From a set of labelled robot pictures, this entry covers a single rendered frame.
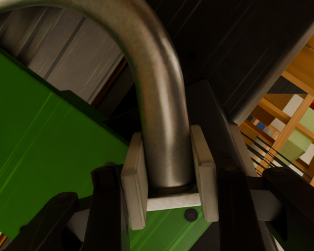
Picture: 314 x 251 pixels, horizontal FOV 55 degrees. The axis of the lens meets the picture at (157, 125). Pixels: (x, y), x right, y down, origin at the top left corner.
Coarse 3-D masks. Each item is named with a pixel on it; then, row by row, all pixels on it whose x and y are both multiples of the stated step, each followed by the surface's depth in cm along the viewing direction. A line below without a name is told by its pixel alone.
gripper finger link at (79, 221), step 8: (120, 168) 17; (120, 176) 16; (80, 200) 14; (88, 200) 13; (80, 208) 13; (88, 208) 13; (72, 216) 12; (80, 216) 13; (128, 216) 14; (72, 224) 13; (80, 224) 13; (64, 232) 13; (72, 232) 13; (80, 232) 13; (64, 240) 13; (72, 240) 13; (80, 240) 13
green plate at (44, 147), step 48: (0, 48) 22; (0, 96) 21; (48, 96) 21; (0, 144) 22; (48, 144) 22; (96, 144) 21; (0, 192) 22; (48, 192) 22; (144, 240) 22; (192, 240) 22
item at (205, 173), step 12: (192, 132) 18; (192, 144) 17; (204, 144) 16; (204, 156) 14; (204, 168) 14; (204, 180) 14; (204, 192) 14; (216, 192) 14; (204, 204) 14; (216, 204) 14; (204, 216) 14; (216, 216) 14
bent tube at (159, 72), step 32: (0, 0) 18; (32, 0) 18; (64, 0) 17; (96, 0) 17; (128, 0) 17; (128, 32) 17; (160, 32) 17; (160, 64) 17; (160, 96) 17; (160, 128) 17; (160, 160) 18; (192, 160) 19; (160, 192) 18; (192, 192) 17
